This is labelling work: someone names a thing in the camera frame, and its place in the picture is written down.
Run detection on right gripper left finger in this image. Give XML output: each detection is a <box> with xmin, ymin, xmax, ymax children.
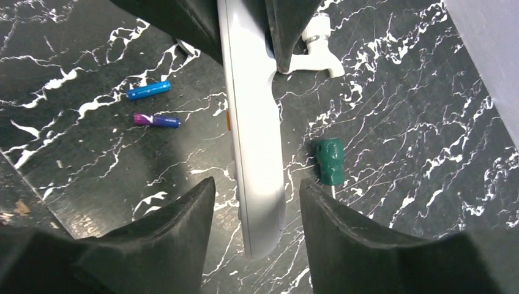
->
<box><xmin>1</xmin><ymin>177</ymin><xmax>216</xmax><ymax>293</ymax></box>

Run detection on purple battery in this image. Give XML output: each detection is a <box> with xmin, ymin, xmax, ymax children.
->
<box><xmin>133</xmin><ymin>113</ymin><xmax>181</xmax><ymax>129</ymax></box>

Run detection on white plastic faucet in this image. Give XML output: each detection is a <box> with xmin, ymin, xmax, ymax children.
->
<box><xmin>284</xmin><ymin>12</ymin><xmax>345</xmax><ymax>78</ymax></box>

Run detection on blue battery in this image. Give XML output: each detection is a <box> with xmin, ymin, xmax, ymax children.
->
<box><xmin>127</xmin><ymin>81</ymin><xmax>171</xmax><ymax>101</ymax></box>

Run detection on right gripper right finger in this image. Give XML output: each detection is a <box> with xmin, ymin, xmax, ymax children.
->
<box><xmin>300</xmin><ymin>179</ymin><xmax>518</xmax><ymax>293</ymax></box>

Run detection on green handle screwdriver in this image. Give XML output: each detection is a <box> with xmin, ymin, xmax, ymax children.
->
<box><xmin>316</xmin><ymin>138</ymin><xmax>345</xmax><ymax>199</ymax></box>

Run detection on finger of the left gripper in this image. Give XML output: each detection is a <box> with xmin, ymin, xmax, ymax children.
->
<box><xmin>111</xmin><ymin>0</ymin><xmax>223</xmax><ymax>64</ymax></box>
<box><xmin>265</xmin><ymin>0</ymin><xmax>322</xmax><ymax>73</ymax></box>

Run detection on white remote control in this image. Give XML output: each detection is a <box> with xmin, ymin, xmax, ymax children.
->
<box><xmin>217</xmin><ymin>1</ymin><xmax>285</xmax><ymax>259</ymax></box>

